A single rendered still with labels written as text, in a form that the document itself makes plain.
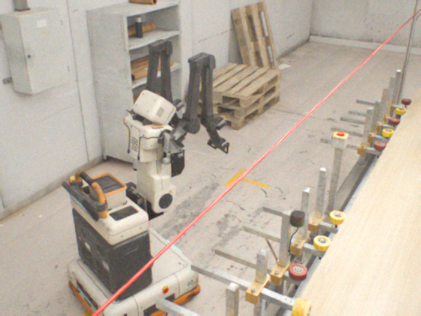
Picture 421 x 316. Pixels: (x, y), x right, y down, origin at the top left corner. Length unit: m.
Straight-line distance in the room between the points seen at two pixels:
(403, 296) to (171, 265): 1.52
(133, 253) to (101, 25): 2.40
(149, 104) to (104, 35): 1.89
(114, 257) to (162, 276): 0.47
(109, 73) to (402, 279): 3.24
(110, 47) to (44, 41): 0.73
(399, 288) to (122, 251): 1.42
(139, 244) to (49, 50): 1.91
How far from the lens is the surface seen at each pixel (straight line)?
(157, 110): 2.61
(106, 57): 4.50
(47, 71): 3.98
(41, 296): 3.48
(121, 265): 2.71
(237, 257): 2.23
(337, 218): 2.48
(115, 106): 4.61
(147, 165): 2.77
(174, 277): 3.01
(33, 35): 3.86
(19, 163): 4.29
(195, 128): 2.59
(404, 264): 2.29
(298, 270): 2.12
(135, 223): 2.61
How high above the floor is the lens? 2.27
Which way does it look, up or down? 26 degrees down
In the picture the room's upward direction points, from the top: straight up
